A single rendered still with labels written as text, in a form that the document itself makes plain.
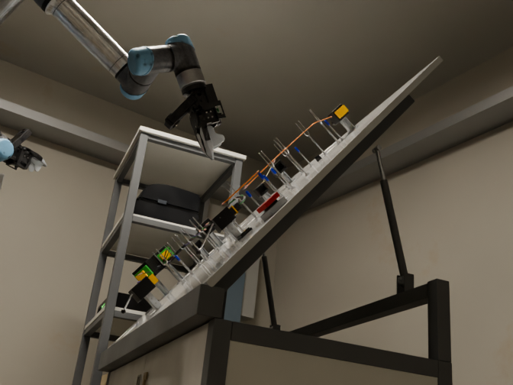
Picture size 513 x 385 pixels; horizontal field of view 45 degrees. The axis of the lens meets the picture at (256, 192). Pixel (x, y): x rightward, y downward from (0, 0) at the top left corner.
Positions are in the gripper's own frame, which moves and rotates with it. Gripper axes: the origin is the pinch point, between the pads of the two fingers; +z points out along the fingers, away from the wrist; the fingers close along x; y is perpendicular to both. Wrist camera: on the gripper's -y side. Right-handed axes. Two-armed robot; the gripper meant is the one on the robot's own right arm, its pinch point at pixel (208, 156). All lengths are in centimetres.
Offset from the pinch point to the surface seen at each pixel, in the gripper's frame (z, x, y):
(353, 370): 62, -30, 6
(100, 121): -102, 253, 16
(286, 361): 55, -32, -8
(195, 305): 37, -31, -23
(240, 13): -103, 130, 85
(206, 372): 51, -33, -26
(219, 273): 32.9, -31.4, -16.3
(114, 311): 29, 92, -27
